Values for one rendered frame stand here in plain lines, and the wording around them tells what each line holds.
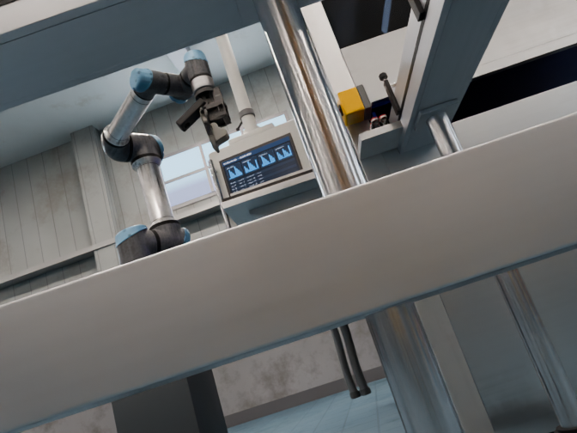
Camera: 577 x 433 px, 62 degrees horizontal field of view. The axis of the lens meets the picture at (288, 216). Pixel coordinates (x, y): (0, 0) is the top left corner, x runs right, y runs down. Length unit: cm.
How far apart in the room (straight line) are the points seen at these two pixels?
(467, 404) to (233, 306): 90
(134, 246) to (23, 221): 523
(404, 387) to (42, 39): 55
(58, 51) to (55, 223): 600
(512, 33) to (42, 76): 126
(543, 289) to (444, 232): 89
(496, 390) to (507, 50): 91
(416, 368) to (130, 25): 50
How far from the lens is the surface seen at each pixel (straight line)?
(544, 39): 161
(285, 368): 535
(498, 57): 155
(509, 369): 131
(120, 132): 186
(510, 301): 110
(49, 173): 691
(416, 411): 48
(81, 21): 65
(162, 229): 182
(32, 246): 676
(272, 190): 135
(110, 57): 70
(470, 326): 129
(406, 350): 47
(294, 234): 47
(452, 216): 48
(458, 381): 128
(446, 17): 88
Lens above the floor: 41
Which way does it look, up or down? 16 degrees up
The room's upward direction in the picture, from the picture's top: 18 degrees counter-clockwise
